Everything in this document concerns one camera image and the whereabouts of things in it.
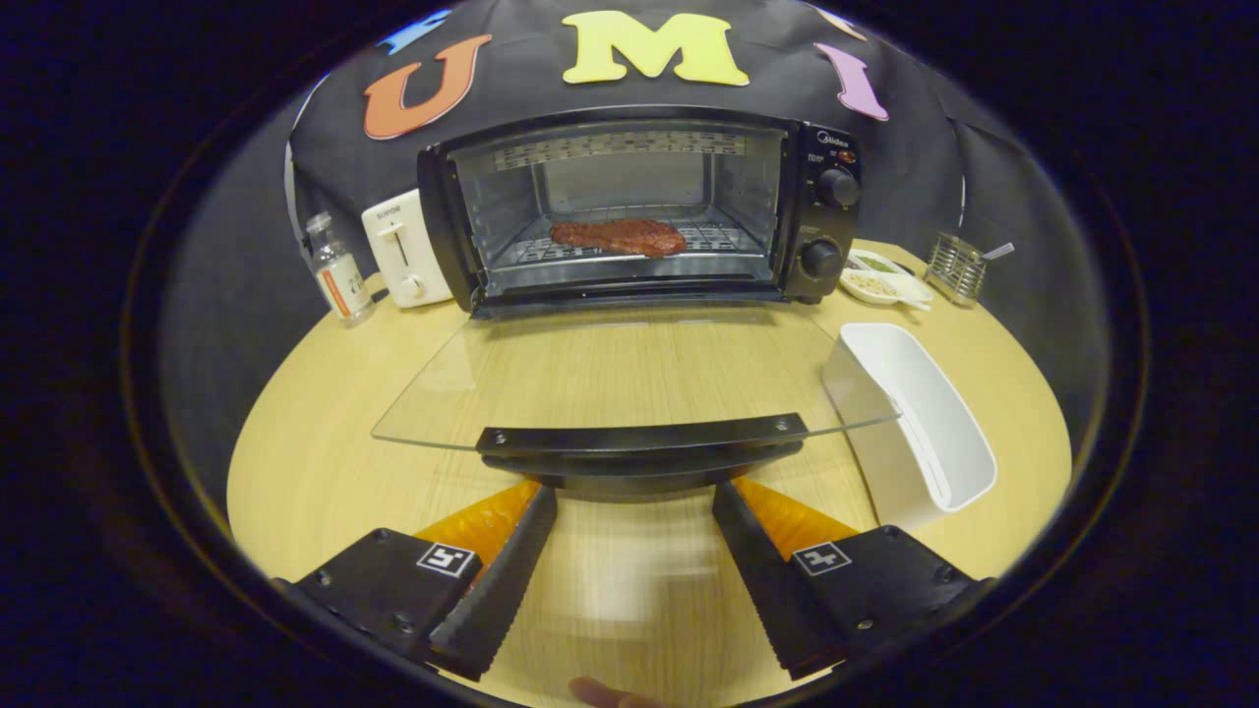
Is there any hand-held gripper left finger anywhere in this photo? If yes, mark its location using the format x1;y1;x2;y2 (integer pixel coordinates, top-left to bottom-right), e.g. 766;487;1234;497
273;479;560;681

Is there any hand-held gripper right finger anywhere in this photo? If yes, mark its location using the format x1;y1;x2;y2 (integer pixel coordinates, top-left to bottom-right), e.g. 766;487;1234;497
710;477;994;681

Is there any black toaster oven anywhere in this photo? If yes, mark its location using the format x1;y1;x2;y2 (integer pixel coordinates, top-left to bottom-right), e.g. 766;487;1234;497
372;106;901;504

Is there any reddish brown meat piece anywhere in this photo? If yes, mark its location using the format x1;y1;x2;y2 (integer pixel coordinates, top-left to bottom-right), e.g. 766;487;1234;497
549;218;688;259

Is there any white bread toaster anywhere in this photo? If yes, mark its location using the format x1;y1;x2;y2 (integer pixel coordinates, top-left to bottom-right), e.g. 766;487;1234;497
360;189;453;310

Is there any white rectangular plastic tray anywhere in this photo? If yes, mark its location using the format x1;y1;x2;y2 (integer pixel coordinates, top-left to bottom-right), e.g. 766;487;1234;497
821;323;998;532

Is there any white divided condiment dish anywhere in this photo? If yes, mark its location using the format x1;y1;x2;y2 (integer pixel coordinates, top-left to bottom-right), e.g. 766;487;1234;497
839;249;935;312

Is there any small clear glass bottle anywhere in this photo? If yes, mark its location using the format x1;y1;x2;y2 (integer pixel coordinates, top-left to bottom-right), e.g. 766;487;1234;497
303;211;377;327

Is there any metal wire utensil holder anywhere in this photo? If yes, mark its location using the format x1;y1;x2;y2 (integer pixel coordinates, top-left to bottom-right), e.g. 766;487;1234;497
925;232;988;306

